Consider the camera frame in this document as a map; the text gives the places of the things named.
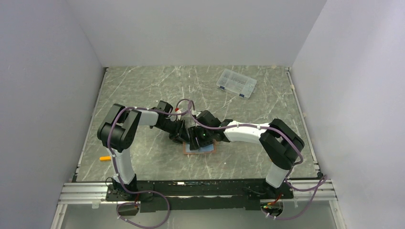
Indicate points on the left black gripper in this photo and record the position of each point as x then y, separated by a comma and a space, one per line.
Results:
181, 134

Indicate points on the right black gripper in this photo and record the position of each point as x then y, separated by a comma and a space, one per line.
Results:
194, 133

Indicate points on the brown leather card holder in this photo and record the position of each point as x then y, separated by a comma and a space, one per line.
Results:
200, 151

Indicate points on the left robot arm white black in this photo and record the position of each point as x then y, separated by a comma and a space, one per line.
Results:
117, 133

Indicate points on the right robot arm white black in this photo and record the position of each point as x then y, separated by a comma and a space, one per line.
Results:
282, 145

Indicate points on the clear plastic organizer box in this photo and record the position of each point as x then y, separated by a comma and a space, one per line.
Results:
236, 83

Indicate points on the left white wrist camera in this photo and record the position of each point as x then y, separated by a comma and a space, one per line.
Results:
178, 113

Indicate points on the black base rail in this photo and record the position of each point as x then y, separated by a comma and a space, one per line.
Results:
248, 194

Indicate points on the yellow handled screwdriver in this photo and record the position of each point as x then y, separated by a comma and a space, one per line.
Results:
105, 158

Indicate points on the aluminium frame rail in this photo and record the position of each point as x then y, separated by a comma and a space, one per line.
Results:
94, 194

